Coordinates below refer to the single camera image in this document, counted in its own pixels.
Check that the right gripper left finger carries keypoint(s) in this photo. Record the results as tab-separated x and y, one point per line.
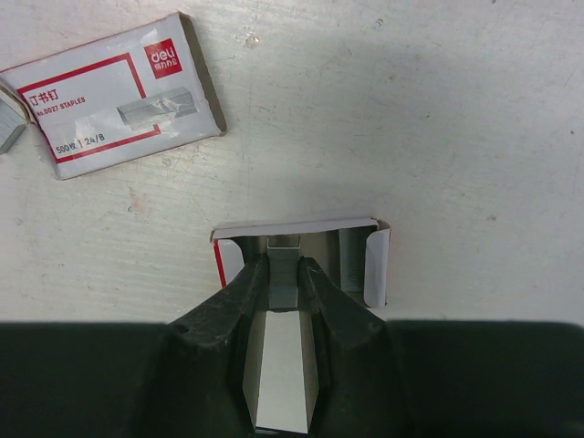
187	378

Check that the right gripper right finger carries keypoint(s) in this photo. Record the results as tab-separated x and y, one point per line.
463	378

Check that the red white staple box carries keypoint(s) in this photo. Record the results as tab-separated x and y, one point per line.
121	97

